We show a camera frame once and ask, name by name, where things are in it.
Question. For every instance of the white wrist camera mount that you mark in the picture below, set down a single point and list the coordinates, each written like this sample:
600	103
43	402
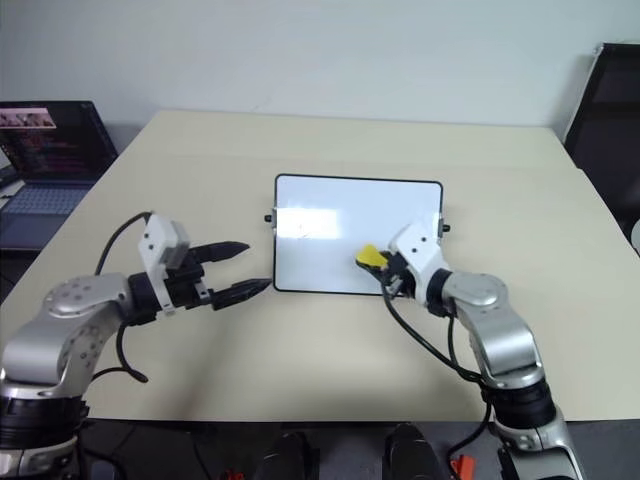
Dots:
157	240
417	250

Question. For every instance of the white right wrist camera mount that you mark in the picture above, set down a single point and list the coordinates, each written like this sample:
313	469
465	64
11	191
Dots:
417	250

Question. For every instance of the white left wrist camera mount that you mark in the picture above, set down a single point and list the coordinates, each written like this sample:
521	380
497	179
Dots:
157	240

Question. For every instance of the black framed small whiteboard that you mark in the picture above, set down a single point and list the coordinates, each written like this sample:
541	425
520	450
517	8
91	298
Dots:
350	225

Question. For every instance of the red clip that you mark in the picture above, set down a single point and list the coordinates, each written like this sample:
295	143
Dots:
462	456

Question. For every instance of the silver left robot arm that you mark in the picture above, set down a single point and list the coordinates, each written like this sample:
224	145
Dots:
60	325

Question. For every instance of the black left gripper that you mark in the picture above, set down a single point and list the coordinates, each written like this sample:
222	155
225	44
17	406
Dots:
185	287

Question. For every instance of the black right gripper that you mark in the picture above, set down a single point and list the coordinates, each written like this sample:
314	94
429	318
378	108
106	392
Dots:
397	275

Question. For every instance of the black office chair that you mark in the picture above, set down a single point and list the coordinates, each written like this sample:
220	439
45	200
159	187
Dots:
607	130

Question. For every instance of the dark open laptop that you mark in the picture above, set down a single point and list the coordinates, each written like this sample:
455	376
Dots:
45	165

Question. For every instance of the yellow whiteboard eraser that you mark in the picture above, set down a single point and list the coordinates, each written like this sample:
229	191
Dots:
370	256

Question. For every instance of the dark rounded shape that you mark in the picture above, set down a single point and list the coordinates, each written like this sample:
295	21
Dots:
290	457
410	452

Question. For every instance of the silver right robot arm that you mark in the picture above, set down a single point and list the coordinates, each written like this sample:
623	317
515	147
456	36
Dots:
505	340

